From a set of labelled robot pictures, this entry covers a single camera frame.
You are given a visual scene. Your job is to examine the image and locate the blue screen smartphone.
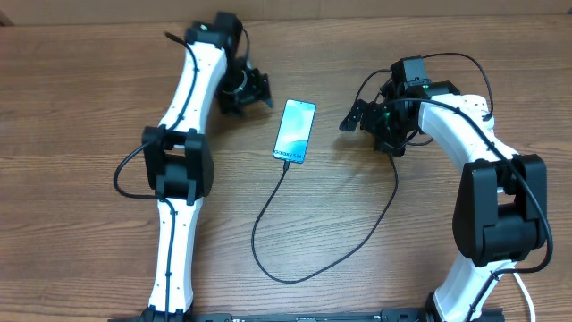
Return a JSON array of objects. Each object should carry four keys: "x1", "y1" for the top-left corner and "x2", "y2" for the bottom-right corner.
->
[{"x1": 273, "y1": 99, "x2": 316, "y2": 164}]

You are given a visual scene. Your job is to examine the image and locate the black charging cable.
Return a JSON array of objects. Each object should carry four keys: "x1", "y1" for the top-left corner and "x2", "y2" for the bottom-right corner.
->
[{"x1": 250, "y1": 52, "x2": 495, "y2": 285}]

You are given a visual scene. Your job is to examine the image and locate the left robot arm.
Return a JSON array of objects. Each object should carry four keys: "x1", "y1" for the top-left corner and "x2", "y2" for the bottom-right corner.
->
[{"x1": 140, "y1": 12, "x2": 273, "y2": 321}]

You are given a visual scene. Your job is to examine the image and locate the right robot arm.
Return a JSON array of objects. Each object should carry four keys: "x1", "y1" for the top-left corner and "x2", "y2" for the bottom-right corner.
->
[{"x1": 340, "y1": 56, "x2": 554, "y2": 321}]

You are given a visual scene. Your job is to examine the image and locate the white power strip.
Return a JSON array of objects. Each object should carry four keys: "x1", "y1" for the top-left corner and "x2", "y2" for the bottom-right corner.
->
[{"x1": 462, "y1": 94, "x2": 495, "y2": 136}]

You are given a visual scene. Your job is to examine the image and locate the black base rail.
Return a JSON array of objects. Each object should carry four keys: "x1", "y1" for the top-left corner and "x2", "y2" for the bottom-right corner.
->
[{"x1": 108, "y1": 308, "x2": 505, "y2": 322}]

